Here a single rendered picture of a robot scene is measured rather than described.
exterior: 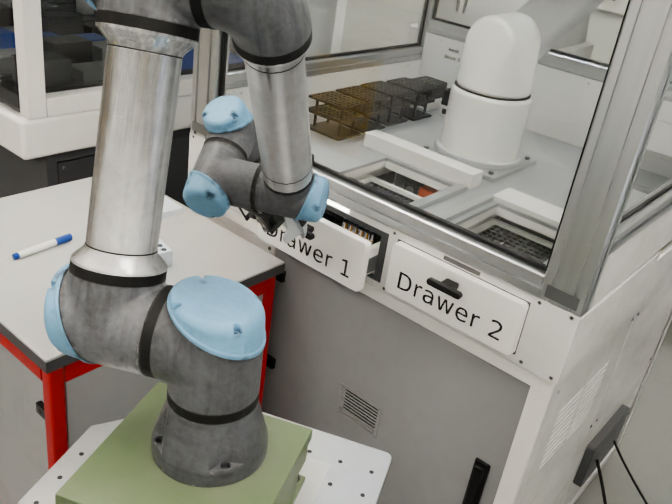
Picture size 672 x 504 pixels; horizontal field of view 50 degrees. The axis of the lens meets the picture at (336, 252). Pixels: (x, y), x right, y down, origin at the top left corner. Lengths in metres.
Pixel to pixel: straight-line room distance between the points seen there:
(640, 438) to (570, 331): 1.45
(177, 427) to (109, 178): 0.31
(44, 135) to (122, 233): 1.14
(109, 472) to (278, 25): 0.58
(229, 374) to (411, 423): 0.81
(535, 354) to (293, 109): 0.66
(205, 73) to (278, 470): 1.03
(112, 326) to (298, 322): 0.89
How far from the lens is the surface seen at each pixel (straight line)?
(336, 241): 1.44
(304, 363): 1.77
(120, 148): 0.87
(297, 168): 1.04
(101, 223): 0.89
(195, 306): 0.85
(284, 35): 0.85
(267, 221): 1.33
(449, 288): 1.33
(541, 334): 1.34
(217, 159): 1.15
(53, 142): 2.02
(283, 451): 1.01
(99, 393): 1.47
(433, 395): 1.54
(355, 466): 1.15
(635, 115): 1.18
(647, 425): 2.81
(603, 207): 1.22
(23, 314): 1.45
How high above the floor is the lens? 1.55
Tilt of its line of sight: 28 degrees down
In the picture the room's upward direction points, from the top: 9 degrees clockwise
